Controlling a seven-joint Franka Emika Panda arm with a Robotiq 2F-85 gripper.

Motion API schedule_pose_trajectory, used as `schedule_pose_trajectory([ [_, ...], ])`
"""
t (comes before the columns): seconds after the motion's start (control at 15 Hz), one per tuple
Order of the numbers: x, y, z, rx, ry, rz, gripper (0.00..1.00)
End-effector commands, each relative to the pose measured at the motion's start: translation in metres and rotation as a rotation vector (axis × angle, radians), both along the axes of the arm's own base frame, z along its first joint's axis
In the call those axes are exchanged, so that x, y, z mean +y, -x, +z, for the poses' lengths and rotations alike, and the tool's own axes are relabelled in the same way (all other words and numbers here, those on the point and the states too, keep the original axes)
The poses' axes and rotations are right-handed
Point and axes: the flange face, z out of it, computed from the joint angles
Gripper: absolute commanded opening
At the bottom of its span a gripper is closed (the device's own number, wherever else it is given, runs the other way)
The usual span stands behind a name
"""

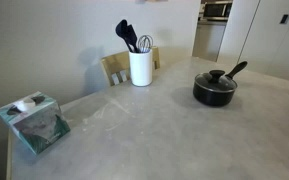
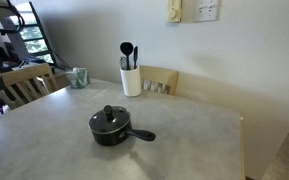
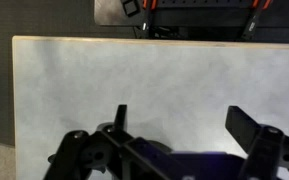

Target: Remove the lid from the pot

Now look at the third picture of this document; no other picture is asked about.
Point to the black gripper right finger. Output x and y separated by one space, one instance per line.
262 150

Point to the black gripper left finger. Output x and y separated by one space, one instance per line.
84 156

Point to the orange black bar clamp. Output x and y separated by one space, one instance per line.
255 20
148 15

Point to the black orange equipment stand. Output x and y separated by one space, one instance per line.
197 17

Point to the small black square bracket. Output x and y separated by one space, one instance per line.
130 7

